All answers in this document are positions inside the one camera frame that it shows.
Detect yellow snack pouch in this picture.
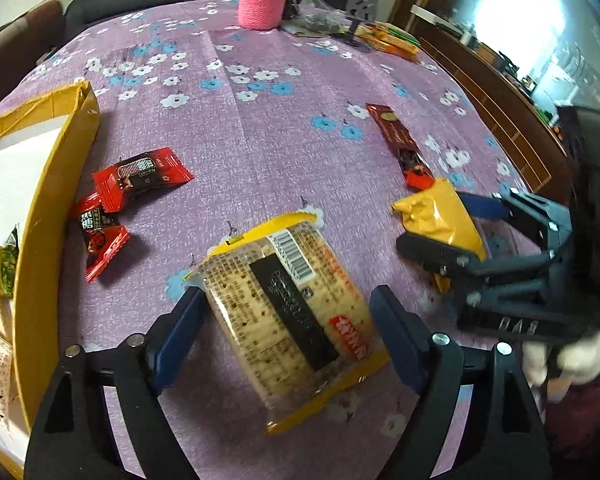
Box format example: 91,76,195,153
390,176,489,296

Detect long red chocolate bar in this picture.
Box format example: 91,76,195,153
366,103,435,191

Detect large cracker pack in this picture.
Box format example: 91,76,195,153
185,210,389,436

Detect red black candy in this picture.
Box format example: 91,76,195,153
92,148,193,214
68,191,130,283

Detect maroon sleeve forearm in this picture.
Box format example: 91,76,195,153
545,376,600,479

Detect right white gloved hand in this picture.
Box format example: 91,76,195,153
521,330,600,403

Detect wooden tv cabinet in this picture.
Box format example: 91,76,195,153
411,6,571,205

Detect orange biscuit boxes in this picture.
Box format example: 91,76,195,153
355,22,420,62

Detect grey phone stand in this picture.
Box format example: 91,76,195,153
337,0,379,52

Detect clear plastic bag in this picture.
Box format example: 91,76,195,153
279,0,350,38

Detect yellow rimmed white tray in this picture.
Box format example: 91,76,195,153
0,80,102,478

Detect brown armchair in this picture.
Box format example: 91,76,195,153
0,0,64,101

